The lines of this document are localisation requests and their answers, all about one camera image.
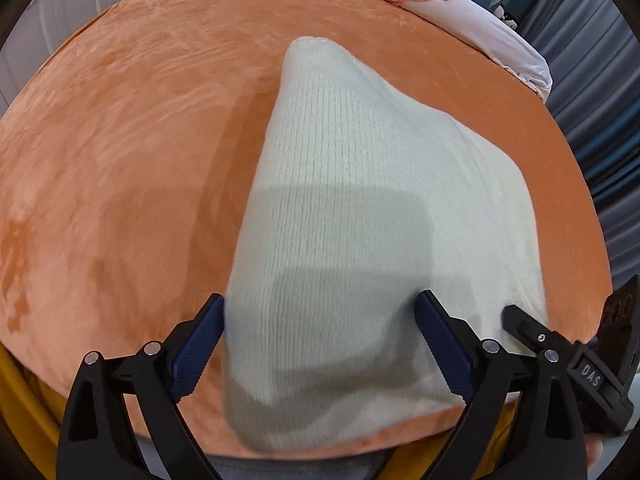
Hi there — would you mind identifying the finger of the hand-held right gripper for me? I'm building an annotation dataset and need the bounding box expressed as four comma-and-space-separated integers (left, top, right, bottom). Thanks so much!
501, 304, 576, 361

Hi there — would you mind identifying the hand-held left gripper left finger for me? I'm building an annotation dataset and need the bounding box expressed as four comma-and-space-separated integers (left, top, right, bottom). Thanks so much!
56, 294, 226, 480

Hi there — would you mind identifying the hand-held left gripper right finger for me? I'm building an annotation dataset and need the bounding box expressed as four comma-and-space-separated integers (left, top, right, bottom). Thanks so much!
372, 289, 588, 480

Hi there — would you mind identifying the white knit sweater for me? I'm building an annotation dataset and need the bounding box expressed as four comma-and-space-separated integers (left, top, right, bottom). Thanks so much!
222, 36, 551, 453

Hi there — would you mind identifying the grey cloth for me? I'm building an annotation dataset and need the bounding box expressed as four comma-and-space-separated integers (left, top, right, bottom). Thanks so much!
135, 432, 401, 480

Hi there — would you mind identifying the yellow cloth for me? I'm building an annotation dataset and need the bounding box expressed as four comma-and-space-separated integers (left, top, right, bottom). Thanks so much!
0, 347, 521, 480

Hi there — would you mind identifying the orange plush blanket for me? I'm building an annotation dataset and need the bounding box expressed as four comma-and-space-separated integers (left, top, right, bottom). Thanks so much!
0, 0, 613, 466

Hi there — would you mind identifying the grey blue curtain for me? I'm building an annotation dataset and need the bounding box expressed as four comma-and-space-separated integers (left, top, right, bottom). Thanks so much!
520, 0, 640, 286

